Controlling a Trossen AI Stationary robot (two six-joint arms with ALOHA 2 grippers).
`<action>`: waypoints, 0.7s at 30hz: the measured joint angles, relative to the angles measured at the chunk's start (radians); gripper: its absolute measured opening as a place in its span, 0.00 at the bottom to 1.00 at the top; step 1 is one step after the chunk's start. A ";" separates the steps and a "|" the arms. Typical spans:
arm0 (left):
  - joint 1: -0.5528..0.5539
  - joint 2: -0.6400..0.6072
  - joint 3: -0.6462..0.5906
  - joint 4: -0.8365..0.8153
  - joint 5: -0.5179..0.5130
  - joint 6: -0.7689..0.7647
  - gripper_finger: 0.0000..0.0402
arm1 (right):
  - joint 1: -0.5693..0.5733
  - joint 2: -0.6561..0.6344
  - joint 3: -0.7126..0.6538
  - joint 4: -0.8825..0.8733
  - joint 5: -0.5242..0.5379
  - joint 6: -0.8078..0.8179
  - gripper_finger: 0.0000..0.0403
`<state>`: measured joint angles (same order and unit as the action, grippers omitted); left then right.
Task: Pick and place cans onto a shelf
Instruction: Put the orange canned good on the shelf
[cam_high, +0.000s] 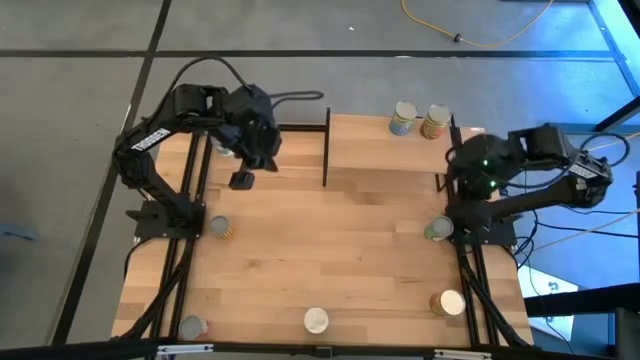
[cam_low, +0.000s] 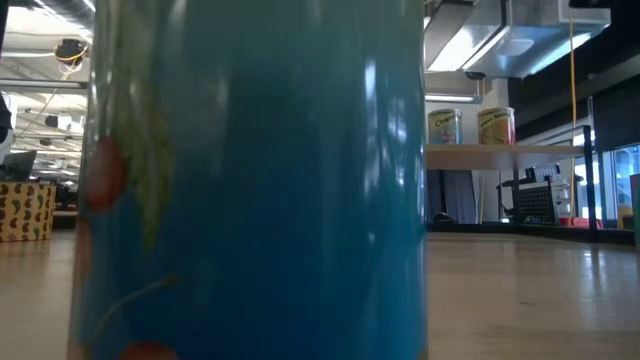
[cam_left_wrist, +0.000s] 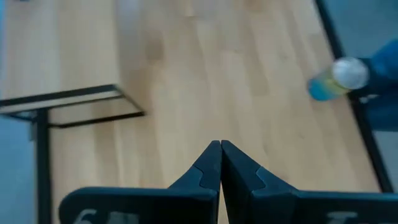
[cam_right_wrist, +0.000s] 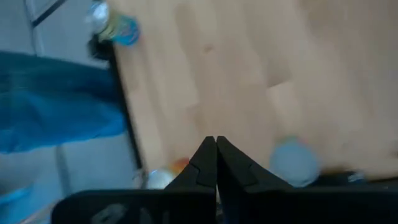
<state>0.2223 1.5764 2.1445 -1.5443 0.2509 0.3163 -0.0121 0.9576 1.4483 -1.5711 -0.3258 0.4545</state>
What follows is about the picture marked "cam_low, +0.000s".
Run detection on black perforated panel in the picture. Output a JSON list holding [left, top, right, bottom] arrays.
[[517, 184, 559, 225]]

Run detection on blue cherries tin can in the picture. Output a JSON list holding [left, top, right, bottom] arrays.
[[427, 108, 464, 146], [67, 0, 430, 360]]

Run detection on ceiling light strip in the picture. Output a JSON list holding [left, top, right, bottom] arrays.
[[424, 92, 484, 105]]

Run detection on red object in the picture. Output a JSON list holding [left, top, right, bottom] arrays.
[[558, 216, 605, 230]]

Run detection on yellow green beans tin can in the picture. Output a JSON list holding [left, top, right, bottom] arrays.
[[477, 106, 517, 147]]

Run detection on wooden shelf with black legs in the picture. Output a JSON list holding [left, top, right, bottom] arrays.
[[425, 124, 600, 244]]

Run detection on grey laptop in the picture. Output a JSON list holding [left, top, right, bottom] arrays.
[[0, 149, 39, 182]]

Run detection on grey curtain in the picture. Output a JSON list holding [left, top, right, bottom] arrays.
[[442, 169, 477, 225]]

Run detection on black aluminium table frame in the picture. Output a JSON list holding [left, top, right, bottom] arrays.
[[427, 219, 640, 247]]

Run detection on patterned cardboard box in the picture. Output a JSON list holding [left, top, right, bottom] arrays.
[[0, 181, 57, 244]]

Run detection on black ceiling cable reel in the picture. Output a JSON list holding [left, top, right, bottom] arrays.
[[53, 37, 91, 66]]

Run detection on silver ceiling air duct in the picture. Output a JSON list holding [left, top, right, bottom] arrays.
[[423, 0, 612, 81]]

